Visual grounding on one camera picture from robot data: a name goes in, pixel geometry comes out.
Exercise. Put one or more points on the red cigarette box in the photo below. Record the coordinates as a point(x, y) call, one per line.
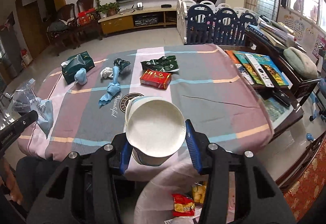
point(156, 79)

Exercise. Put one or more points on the blue baby playpen fence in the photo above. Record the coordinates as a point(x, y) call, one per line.
point(205, 23)

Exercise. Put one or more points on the green tissue box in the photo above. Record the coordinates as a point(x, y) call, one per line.
point(74, 63)

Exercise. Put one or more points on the red snack wrapper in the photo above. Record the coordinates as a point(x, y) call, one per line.
point(183, 206)

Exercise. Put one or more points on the blue child chair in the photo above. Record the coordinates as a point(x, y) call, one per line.
point(318, 109)

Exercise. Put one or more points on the small dark green wrapper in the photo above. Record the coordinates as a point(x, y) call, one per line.
point(120, 66)

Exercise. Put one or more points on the person's thumb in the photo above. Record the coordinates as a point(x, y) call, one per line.
point(11, 183)

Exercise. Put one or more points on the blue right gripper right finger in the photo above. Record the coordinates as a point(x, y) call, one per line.
point(193, 146)

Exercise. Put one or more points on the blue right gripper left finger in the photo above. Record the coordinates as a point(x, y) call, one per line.
point(124, 157)

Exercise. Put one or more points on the black remote control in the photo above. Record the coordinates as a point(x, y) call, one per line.
point(281, 97)

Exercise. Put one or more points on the grey green cushion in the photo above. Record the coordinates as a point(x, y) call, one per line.
point(301, 63)

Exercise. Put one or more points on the wooden tv cabinet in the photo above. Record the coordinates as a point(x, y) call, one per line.
point(133, 19)

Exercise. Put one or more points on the wooden chair with red box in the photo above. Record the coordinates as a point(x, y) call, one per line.
point(88, 18)

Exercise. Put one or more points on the clear plastic bag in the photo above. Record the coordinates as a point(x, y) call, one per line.
point(25, 100)

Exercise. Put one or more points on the light blue cloth strip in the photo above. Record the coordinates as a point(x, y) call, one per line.
point(112, 90)

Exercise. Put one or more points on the light blue crumpled tissue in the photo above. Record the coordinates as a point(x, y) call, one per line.
point(81, 76)

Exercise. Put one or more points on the yellow snack bag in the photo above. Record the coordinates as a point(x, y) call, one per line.
point(199, 192)

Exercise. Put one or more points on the white remote control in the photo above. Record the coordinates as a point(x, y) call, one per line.
point(259, 70)

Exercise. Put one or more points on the wooden chair with bag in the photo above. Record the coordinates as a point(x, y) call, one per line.
point(63, 28)

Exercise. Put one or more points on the person's leg in jeans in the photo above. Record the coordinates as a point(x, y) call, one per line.
point(32, 173)

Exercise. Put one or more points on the dark green foil wrapper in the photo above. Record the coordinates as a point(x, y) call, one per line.
point(164, 64)

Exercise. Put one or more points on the white crumpled tissue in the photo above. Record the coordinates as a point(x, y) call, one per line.
point(106, 73)

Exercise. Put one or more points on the white paper cup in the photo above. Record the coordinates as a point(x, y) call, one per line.
point(155, 128)

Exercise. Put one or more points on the colourful picture book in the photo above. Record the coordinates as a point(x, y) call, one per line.
point(262, 60)

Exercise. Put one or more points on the potted green plant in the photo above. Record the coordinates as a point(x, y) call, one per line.
point(109, 9)

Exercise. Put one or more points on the stack of books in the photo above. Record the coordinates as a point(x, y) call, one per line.
point(275, 34)

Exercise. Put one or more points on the white trash basket with liner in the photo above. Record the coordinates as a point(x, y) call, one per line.
point(155, 203)

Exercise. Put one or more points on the plaid tablecloth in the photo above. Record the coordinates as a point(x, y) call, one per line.
point(207, 89)

